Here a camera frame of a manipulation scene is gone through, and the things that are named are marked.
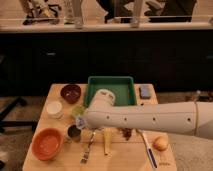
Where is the light blue towel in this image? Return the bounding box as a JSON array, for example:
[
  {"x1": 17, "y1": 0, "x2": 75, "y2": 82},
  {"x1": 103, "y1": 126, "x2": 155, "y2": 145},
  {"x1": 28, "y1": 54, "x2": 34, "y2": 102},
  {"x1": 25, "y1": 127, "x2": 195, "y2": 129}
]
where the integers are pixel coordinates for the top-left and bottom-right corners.
[{"x1": 75, "y1": 116, "x2": 86, "y2": 130}]

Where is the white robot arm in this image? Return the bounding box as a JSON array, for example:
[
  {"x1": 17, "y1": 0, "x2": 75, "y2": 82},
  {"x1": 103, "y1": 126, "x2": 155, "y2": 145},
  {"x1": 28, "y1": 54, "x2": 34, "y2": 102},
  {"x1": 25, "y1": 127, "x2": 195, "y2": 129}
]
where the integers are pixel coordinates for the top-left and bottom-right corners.
[{"x1": 83, "y1": 89, "x2": 213, "y2": 139}]

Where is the light green cup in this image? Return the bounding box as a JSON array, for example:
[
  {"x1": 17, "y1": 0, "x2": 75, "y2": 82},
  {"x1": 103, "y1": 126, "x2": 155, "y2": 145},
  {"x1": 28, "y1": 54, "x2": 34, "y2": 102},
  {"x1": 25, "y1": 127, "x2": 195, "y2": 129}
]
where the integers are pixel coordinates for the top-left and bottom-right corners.
[{"x1": 71, "y1": 105, "x2": 85, "y2": 118}]

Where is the white paper cup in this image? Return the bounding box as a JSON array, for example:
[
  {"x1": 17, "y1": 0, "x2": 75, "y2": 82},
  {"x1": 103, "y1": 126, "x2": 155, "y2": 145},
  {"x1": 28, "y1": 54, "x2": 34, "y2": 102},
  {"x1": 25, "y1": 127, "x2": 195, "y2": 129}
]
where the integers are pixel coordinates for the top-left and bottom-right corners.
[{"x1": 46, "y1": 101, "x2": 63, "y2": 119}]

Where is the small metal cup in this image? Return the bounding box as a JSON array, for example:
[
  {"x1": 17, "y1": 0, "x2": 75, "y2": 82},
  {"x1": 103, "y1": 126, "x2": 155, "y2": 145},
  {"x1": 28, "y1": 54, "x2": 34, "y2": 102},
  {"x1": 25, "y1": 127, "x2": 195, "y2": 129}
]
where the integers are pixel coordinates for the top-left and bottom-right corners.
[{"x1": 67, "y1": 125, "x2": 81, "y2": 142}]

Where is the green plastic tray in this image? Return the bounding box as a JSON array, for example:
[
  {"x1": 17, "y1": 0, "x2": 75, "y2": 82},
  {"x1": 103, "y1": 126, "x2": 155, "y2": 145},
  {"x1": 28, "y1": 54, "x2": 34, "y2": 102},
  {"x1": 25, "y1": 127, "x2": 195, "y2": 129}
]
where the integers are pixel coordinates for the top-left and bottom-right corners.
[{"x1": 84, "y1": 76, "x2": 137, "y2": 107}]

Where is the dark red bowl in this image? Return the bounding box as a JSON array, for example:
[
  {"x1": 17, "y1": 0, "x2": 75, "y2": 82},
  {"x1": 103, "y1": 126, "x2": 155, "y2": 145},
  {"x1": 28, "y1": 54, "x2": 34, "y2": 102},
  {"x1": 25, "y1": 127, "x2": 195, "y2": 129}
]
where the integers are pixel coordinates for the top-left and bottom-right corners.
[{"x1": 60, "y1": 84, "x2": 81, "y2": 104}]

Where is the blue sponge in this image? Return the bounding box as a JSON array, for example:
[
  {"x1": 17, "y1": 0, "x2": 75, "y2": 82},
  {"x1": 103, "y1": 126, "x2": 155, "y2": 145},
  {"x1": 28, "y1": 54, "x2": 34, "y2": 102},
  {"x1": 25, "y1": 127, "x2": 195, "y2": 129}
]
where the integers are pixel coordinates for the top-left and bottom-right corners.
[{"x1": 139, "y1": 85, "x2": 151, "y2": 99}]

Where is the silver fork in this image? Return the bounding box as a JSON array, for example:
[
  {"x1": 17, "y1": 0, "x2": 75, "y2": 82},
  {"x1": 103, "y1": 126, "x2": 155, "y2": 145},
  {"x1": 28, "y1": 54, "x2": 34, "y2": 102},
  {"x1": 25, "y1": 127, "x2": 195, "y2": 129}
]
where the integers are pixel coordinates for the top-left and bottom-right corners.
[{"x1": 81, "y1": 130, "x2": 96, "y2": 164}]

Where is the orange plastic bowl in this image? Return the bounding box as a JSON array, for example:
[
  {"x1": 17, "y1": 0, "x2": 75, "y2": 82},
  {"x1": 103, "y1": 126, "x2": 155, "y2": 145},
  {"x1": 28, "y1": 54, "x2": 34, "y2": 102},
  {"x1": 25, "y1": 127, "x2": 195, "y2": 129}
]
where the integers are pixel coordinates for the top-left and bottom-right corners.
[{"x1": 31, "y1": 128, "x2": 64, "y2": 161}]

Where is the black office chair base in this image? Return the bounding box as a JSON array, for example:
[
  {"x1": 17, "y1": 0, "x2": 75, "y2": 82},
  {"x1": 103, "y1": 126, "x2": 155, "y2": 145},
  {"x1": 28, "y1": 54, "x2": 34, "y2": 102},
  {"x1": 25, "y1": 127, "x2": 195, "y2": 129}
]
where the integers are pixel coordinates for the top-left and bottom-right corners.
[{"x1": 0, "y1": 97, "x2": 38, "y2": 133}]

